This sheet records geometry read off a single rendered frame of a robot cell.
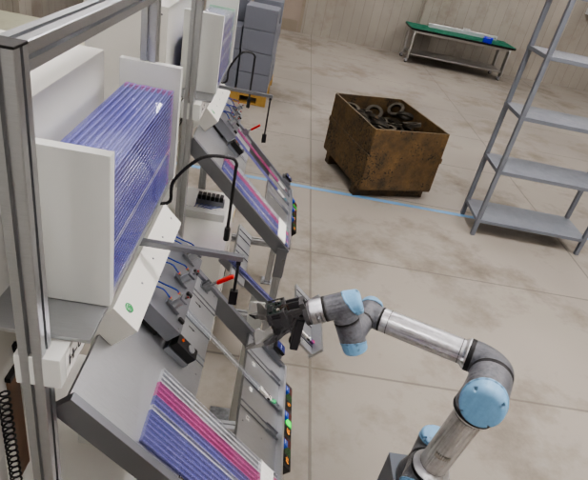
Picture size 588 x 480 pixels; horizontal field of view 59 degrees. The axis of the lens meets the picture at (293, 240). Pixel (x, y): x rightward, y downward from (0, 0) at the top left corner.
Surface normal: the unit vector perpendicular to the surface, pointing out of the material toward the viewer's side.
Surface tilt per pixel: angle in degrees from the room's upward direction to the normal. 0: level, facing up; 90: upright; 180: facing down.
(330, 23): 90
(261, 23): 90
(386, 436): 0
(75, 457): 0
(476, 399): 82
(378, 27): 90
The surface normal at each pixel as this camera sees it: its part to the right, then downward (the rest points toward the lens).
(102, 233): -0.01, 0.52
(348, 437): 0.18, -0.84
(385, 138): 0.29, 0.55
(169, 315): 0.84, -0.45
